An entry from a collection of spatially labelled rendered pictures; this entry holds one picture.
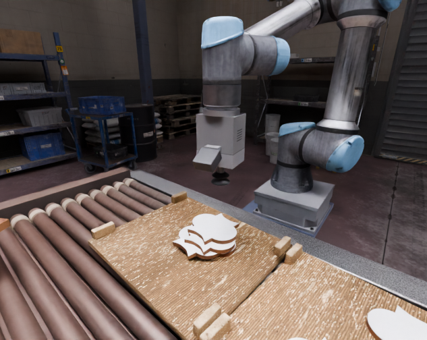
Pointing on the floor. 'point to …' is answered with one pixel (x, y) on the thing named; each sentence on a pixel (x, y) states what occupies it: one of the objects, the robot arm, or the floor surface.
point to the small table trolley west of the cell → (103, 143)
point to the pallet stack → (177, 114)
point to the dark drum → (143, 115)
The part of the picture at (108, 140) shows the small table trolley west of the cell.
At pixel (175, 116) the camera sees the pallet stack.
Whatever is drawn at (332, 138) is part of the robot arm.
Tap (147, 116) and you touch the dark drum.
